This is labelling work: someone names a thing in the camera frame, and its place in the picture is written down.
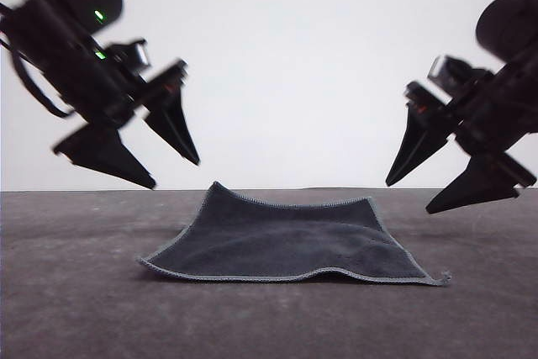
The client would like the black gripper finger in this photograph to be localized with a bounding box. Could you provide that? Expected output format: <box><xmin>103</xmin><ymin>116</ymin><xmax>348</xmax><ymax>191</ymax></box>
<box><xmin>141</xmin><ymin>88</ymin><xmax>201</xmax><ymax>166</ymax></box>
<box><xmin>384</xmin><ymin>101</ymin><xmax>450</xmax><ymax>187</ymax></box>
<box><xmin>425</xmin><ymin>160</ymin><xmax>520</xmax><ymax>215</ymax></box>
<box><xmin>61</xmin><ymin>124</ymin><xmax>157</xmax><ymax>191</ymax></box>

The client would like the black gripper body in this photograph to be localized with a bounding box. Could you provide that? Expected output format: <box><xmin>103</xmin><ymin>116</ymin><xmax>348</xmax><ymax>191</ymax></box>
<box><xmin>8</xmin><ymin>0</ymin><xmax>190</xmax><ymax>155</ymax></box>
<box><xmin>404</xmin><ymin>47</ymin><xmax>538</xmax><ymax>188</ymax></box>

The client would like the purple towel with grey hem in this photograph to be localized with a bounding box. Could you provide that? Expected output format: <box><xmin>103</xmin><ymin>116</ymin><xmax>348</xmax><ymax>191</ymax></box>
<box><xmin>135</xmin><ymin>181</ymin><xmax>454</xmax><ymax>288</ymax></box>

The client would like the grey table cloth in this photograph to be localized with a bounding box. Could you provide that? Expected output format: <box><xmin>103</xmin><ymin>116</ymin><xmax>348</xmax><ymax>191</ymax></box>
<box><xmin>0</xmin><ymin>187</ymin><xmax>538</xmax><ymax>359</ymax></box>

